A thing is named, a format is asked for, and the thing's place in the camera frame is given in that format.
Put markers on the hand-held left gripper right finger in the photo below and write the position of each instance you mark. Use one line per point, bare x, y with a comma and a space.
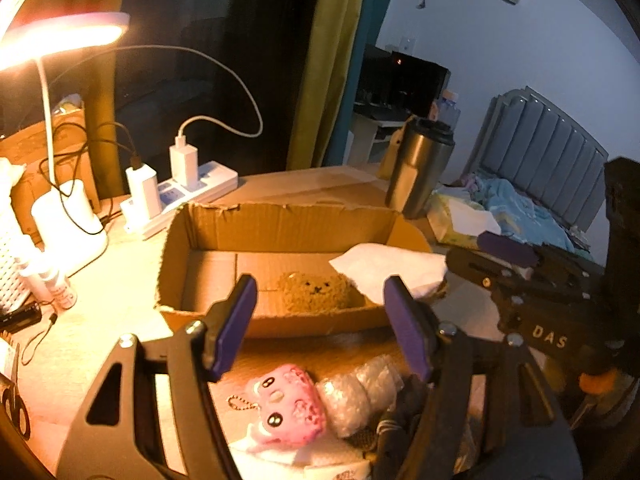
405, 332

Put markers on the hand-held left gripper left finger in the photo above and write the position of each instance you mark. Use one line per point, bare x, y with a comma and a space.
235, 327

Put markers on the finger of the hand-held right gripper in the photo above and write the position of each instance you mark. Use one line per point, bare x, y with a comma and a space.
470, 266
505, 250

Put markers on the cardboard box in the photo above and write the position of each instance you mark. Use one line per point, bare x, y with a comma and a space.
220, 270

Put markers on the white paper tissue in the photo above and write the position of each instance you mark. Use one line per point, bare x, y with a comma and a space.
395, 265

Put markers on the bubble wrap roll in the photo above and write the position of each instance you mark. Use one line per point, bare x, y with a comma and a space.
360, 395

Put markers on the light blue blanket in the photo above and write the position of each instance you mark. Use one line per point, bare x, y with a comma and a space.
515, 210

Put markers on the yellow tissue pack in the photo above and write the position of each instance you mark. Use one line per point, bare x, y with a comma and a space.
450, 220

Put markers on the brown plush bear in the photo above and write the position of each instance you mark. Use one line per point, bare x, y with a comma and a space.
315, 292

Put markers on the grey padded headboard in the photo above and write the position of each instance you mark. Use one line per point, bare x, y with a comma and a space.
545, 160

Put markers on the steel tumbler with black lid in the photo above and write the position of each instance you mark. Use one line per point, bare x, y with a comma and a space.
415, 175

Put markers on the white power strip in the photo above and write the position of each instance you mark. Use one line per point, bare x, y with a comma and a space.
210, 180

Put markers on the white paper towel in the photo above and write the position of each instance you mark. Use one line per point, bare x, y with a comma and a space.
310, 460

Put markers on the white cabinet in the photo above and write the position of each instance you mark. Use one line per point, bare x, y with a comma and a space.
362, 140

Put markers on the small white tube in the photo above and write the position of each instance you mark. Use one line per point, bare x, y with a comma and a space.
62, 295
35, 280

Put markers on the white desk lamp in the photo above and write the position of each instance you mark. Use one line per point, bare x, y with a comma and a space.
70, 230

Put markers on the black television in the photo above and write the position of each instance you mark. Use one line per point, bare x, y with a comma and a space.
400, 85

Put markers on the white perforated basket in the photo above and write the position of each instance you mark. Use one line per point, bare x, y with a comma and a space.
10, 270

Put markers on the black scissors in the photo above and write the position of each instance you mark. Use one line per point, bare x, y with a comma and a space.
17, 410

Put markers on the yellow curtain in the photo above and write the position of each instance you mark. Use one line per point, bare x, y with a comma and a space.
330, 60
102, 100

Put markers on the teal curtain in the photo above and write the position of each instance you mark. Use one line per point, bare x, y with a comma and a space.
370, 20

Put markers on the brown cardboard carton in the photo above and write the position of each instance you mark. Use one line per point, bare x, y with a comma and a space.
30, 145

